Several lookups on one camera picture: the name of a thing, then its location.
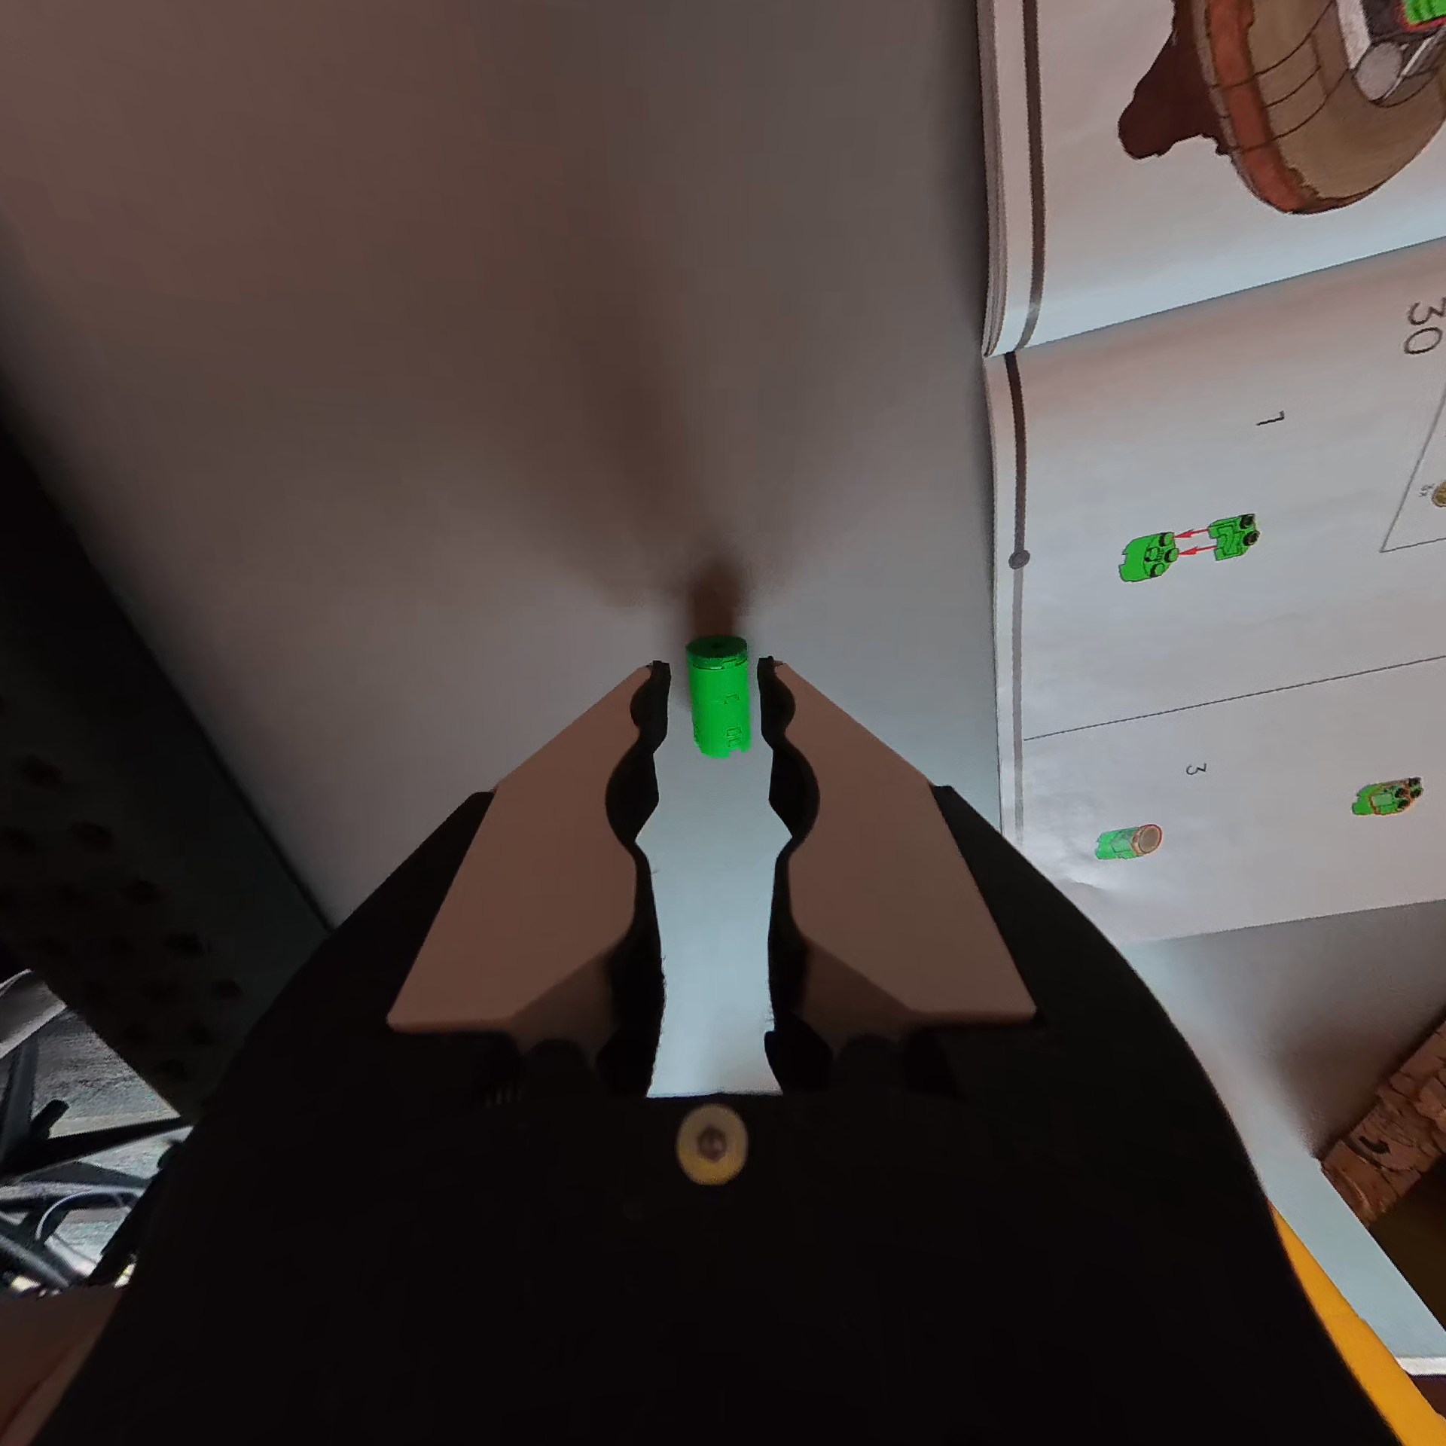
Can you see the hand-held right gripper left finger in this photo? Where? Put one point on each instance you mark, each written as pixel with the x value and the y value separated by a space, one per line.
pixel 533 892

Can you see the green cylinder brick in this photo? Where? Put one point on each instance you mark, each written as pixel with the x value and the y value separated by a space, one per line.
pixel 719 701

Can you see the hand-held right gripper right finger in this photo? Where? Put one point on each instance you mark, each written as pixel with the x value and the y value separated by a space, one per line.
pixel 905 904

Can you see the instruction booklet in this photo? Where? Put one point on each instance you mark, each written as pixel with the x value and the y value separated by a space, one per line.
pixel 1221 655

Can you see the black dotted edge pad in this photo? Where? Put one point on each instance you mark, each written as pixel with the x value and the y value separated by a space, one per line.
pixel 114 791

